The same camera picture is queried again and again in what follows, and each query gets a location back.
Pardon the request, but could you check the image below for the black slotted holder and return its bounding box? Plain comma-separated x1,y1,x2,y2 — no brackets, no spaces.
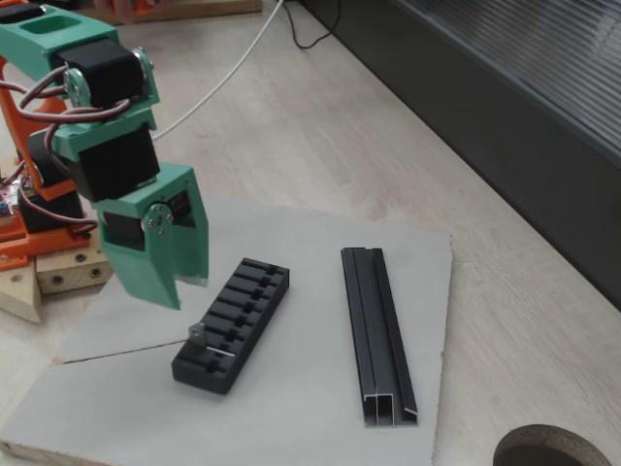
171,257,291,395

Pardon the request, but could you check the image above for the small grey metal bracket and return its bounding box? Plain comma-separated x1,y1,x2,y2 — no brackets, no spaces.
187,321,236,358

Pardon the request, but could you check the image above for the wooden block with holes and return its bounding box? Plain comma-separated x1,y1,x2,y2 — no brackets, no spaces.
36,227,116,296

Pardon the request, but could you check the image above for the grey board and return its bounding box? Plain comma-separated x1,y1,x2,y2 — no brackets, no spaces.
0,189,455,466

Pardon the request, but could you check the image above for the wedge-shaped wooden block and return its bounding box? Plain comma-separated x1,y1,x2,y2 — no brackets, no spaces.
0,264,44,325

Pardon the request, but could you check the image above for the black aluminium profile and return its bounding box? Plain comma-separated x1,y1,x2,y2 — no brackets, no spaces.
340,247,419,429

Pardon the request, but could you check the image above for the light wooden plank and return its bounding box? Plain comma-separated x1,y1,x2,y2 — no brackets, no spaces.
82,0,263,26

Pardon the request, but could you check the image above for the white usb cable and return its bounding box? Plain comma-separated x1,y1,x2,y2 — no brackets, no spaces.
149,0,285,143

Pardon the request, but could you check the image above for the black cable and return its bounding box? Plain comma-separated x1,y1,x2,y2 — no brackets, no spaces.
282,0,341,50

